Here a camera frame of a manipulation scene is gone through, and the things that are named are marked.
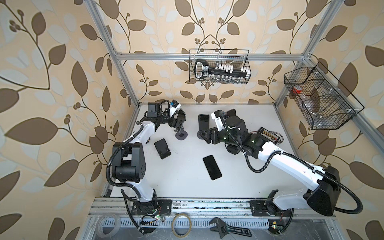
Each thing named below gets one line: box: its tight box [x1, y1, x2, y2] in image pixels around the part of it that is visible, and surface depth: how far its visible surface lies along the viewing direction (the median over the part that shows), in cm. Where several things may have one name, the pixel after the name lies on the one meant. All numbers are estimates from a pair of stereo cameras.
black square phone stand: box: [154, 138, 172, 160], surface depth 92 cm
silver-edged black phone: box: [202, 155, 222, 180], surface depth 91 cm
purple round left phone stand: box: [175, 130, 188, 141], surface depth 104 cm
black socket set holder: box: [194, 59, 250, 79], surface depth 85 cm
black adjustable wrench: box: [209, 217, 252, 240], surface depth 69 cm
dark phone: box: [175, 108, 187, 132], surface depth 88 cm
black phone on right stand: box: [226, 108, 237, 117], surface depth 96 cm
